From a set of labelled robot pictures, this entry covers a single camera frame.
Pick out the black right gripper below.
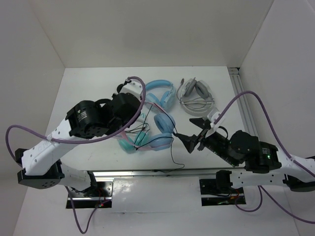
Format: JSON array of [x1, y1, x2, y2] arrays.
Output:
[[172, 117, 235, 166]]

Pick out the pink blue cat-ear headphones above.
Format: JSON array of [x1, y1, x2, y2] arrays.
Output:
[[116, 103, 176, 152]]

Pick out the black headphone audio cable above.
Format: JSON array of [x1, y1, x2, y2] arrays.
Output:
[[137, 103, 185, 170]]

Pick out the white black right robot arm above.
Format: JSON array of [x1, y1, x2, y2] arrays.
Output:
[[175, 118, 315, 193]]

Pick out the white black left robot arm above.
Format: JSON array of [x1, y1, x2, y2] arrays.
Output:
[[16, 93, 144, 196]]

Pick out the small black on-ear headphones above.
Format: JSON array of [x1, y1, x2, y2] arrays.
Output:
[[116, 84, 124, 94]]

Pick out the teal white cat-ear headphones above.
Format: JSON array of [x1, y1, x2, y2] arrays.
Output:
[[118, 113, 151, 153]]

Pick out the light blue gaming headset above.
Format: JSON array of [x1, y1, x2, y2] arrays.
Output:
[[145, 80, 176, 111]]

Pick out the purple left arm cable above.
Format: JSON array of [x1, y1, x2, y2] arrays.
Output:
[[4, 75, 147, 234]]

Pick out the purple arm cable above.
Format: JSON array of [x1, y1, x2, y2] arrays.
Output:
[[4, 75, 147, 234], [214, 90, 315, 223]]

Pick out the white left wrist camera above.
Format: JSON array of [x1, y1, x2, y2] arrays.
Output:
[[120, 77, 143, 99]]

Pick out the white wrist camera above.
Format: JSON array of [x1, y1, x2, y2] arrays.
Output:
[[205, 108, 225, 135], [120, 77, 143, 99]]

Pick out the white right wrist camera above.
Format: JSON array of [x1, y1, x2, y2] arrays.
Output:
[[205, 108, 225, 135]]

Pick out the grey white wired headset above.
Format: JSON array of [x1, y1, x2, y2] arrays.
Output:
[[176, 77, 215, 117]]

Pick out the aluminium rail front edge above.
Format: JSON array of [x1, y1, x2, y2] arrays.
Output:
[[93, 169, 220, 178]]

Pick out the aluminium rail right side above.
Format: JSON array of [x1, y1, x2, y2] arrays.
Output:
[[227, 67, 258, 137]]

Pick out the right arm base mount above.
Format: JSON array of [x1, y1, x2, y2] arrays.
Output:
[[199, 179, 246, 207]]

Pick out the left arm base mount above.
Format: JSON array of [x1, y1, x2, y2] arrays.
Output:
[[65, 178, 114, 209]]

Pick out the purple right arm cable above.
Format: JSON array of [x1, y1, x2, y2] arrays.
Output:
[[214, 90, 315, 223]]

